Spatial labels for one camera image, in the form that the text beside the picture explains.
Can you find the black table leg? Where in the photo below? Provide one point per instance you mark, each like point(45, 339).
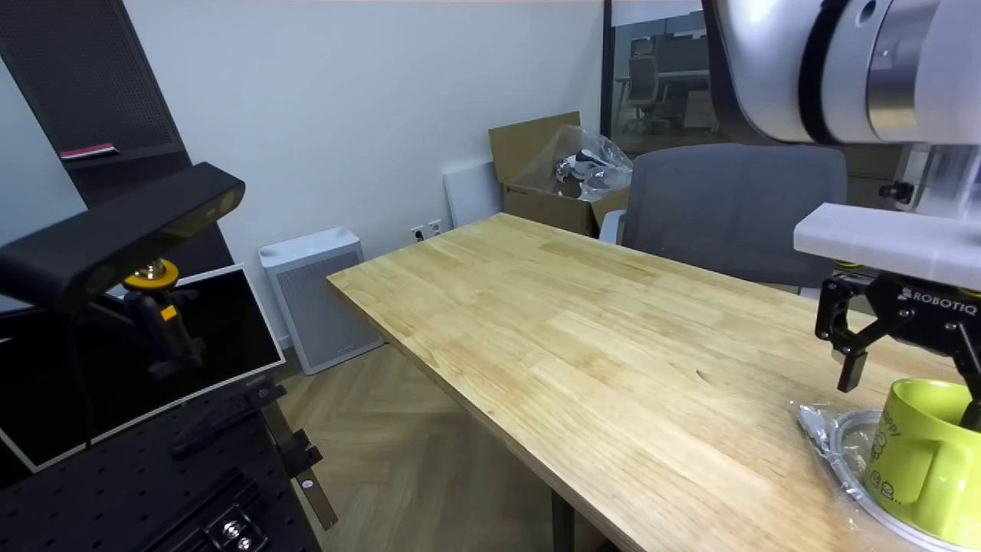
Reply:
point(561, 523)

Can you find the white wall outlet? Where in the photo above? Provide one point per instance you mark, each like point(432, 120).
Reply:
point(426, 226)

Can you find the white flat panel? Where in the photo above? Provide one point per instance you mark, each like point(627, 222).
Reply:
point(470, 189)

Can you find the white air purifier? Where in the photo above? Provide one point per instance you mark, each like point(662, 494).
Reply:
point(315, 294)

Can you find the crumpled clear plastic wrap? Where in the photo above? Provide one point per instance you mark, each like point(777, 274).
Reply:
point(586, 169)

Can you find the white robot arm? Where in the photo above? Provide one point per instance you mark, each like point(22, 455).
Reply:
point(777, 63)

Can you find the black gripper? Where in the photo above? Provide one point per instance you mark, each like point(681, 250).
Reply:
point(930, 315)

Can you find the brown cardboard box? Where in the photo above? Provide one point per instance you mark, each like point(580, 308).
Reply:
point(532, 204)

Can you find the grey office chair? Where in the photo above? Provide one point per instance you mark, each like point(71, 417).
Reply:
point(716, 204)

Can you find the white mount plate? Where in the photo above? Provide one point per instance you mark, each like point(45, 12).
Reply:
point(876, 240)

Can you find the clear plastic bag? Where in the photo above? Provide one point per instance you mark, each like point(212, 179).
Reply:
point(815, 423)

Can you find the black perforated breadboard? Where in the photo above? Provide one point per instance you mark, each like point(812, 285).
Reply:
point(102, 490)

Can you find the yellow and black clamp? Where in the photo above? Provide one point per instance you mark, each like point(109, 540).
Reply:
point(153, 274)

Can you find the black bar camera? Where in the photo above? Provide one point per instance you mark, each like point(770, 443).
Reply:
point(123, 223)

